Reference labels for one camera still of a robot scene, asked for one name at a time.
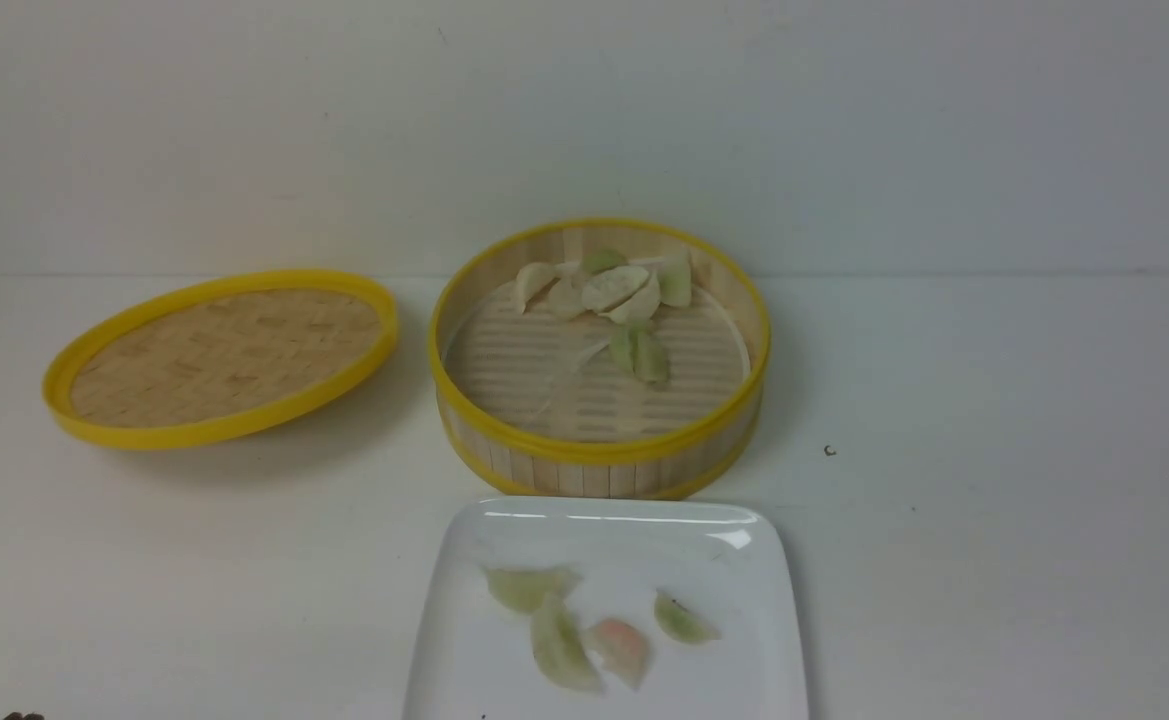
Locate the small green dumpling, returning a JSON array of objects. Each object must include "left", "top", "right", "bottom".
[{"left": 652, "top": 589, "right": 720, "bottom": 646}]

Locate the green dumpling on plate top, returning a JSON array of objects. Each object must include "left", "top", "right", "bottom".
[{"left": 482, "top": 566, "right": 581, "bottom": 615}]

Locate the green dumpling on plate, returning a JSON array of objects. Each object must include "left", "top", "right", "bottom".
[
  {"left": 530, "top": 593, "right": 603, "bottom": 694},
  {"left": 482, "top": 566, "right": 581, "bottom": 615}
]

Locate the white square plate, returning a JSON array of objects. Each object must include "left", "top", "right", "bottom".
[{"left": 402, "top": 497, "right": 811, "bottom": 719}]

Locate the green dumpling on plate bottom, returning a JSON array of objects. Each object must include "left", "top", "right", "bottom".
[{"left": 530, "top": 593, "right": 603, "bottom": 694}]

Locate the pink dumpling on plate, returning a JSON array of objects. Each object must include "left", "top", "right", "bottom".
[{"left": 581, "top": 618, "right": 651, "bottom": 692}]

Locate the yellow rimmed bamboo steamer basket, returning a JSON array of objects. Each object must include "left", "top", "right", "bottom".
[{"left": 428, "top": 219, "right": 772, "bottom": 498}]

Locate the green dumpling in steamer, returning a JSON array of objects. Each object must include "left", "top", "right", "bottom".
[{"left": 608, "top": 324, "right": 670, "bottom": 386}]

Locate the white dumpling steamer middle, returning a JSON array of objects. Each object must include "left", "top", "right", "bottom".
[{"left": 546, "top": 275, "right": 588, "bottom": 321}]

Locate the white dumpling steamer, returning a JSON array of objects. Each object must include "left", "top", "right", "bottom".
[
  {"left": 510, "top": 263, "right": 558, "bottom": 314},
  {"left": 546, "top": 275, "right": 588, "bottom": 321}
]

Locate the white dumpling in steamer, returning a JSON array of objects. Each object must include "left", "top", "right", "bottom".
[{"left": 580, "top": 265, "right": 651, "bottom": 314}]

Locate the white dumpling steamer left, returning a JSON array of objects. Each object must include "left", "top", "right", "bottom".
[{"left": 510, "top": 263, "right": 558, "bottom": 314}]

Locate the green dumpling steamer back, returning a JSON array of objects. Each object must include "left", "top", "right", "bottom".
[{"left": 579, "top": 249, "right": 628, "bottom": 275}]

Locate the green dumpling steamer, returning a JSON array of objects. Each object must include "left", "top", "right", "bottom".
[
  {"left": 579, "top": 249, "right": 628, "bottom": 275},
  {"left": 656, "top": 249, "right": 694, "bottom": 307}
]

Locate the green dumpling steamer right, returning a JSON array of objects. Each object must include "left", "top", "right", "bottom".
[{"left": 656, "top": 249, "right": 694, "bottom": 307}]

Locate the yellow rimmed bamboo steamer lid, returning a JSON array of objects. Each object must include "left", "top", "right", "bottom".
[{"left": 43, "top": 269, "right": 397, "bottom": 451}]

